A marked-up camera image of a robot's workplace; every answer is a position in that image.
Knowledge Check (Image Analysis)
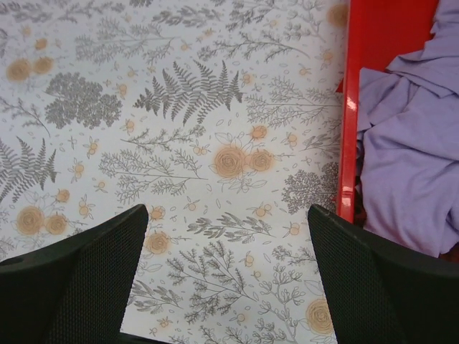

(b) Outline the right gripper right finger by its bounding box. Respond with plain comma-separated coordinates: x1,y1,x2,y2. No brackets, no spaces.
308,205,458,343

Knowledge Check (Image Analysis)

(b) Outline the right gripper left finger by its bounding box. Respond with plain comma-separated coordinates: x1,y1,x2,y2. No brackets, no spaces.
1,204,148,343

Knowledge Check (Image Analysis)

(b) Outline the lavender t shirt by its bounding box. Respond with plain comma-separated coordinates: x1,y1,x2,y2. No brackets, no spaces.
357,1,458,257

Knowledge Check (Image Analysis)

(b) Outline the floral patterned table mat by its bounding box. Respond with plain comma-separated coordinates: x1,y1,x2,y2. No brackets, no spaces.
1,1,348,343

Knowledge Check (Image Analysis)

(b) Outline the red plastic bin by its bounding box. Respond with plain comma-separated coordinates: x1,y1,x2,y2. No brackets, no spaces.
335,0,459,266

